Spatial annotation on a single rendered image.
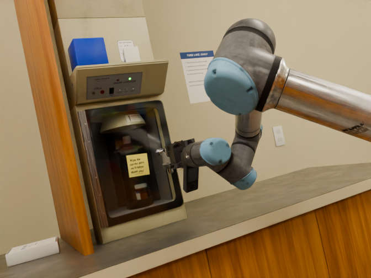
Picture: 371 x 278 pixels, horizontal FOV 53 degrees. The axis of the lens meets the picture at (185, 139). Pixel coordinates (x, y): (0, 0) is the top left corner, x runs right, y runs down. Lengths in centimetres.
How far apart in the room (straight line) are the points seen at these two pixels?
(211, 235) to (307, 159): 136
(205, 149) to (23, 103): 95
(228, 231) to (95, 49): 70
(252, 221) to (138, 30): 79
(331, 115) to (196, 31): 142
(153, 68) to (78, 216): 54
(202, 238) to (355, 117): 55
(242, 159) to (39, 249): 72
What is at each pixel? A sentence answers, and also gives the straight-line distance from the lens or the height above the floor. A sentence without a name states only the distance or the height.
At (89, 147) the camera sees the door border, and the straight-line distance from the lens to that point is 126.
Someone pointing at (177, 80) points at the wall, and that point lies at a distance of 193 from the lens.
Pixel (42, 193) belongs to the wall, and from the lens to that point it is 168.
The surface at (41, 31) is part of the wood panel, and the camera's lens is 125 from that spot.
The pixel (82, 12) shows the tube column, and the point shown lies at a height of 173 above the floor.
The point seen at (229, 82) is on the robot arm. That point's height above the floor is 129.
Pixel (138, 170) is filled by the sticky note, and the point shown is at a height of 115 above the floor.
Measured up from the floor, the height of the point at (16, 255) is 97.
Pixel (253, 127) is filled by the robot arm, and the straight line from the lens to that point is 106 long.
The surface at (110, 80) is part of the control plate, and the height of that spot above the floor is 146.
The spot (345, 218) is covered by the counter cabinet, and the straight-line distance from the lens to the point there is 150.
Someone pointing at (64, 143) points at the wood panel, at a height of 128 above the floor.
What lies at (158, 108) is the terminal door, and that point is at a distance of 136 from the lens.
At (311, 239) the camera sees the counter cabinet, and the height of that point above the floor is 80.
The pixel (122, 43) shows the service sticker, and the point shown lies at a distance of 140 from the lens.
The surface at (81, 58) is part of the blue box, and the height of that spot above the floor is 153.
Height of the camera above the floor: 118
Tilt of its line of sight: 2 degrees up
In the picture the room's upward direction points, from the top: 12 degrees counter-clockwise
